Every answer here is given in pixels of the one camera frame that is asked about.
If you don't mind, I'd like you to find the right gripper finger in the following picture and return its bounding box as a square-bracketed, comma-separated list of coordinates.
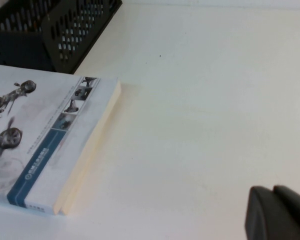
[244, 184, 300, 240]

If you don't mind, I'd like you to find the grey car suspension book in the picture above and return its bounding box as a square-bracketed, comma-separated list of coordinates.
[0, 63, 122, 216]

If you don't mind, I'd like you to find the black plastic book stand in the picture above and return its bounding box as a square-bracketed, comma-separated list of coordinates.
[0, 0, 123, 75]

